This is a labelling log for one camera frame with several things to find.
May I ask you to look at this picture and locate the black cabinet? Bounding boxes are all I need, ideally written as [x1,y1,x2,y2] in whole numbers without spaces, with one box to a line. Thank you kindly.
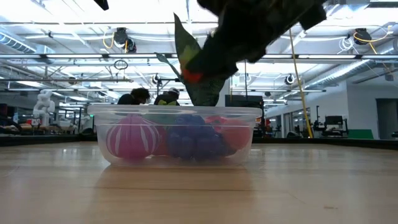
[224,95,267,138]

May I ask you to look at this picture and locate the purple toy grapes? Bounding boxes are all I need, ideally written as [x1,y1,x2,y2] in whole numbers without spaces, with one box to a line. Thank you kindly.
[166,114,229,162]

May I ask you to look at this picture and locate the purple striped toy onion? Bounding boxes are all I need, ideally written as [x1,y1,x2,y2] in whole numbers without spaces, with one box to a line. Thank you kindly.
[105,114,161,161]

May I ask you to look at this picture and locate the silver ceiling duct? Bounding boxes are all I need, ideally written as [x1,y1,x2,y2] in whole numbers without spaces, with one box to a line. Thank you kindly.
[0,30,55,55]

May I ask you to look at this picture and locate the red toy strawberry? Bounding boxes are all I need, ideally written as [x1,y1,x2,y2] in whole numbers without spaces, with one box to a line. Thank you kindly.
[181,43,205,84]

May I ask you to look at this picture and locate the clear plastic tupperware container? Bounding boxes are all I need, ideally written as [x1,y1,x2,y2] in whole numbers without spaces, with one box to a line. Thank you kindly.
[86,105,264,167]

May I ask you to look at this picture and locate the white humanoid robot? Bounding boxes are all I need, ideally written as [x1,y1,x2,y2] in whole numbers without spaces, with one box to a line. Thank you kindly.
[32,89,56,127]

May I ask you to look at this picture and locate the black aluminium table frame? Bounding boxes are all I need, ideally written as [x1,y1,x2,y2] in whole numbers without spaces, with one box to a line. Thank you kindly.
[0,133,398,151]

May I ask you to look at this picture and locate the pink toy peach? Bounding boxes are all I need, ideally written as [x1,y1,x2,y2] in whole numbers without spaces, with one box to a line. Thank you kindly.
[222,119,251,151]

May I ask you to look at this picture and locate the yellow cable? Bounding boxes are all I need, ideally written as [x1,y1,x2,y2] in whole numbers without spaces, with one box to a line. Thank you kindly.
[288,29,314,139]

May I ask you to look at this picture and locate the green artificial plant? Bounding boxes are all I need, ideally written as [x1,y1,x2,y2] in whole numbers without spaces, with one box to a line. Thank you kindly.
[155,12,228,108]

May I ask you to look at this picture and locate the person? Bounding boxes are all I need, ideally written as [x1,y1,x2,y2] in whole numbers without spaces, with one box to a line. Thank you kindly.
[117,87,151,106]
[154,87,181,106]

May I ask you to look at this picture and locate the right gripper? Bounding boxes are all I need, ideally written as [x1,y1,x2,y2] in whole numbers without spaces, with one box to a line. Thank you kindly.
[186,0,327,80]

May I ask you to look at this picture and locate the black monitor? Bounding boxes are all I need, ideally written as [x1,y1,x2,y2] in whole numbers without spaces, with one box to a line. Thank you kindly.
[325,115,344,127]

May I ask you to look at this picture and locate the grey door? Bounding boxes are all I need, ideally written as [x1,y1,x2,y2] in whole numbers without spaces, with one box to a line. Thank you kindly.
[376,98,398,140]

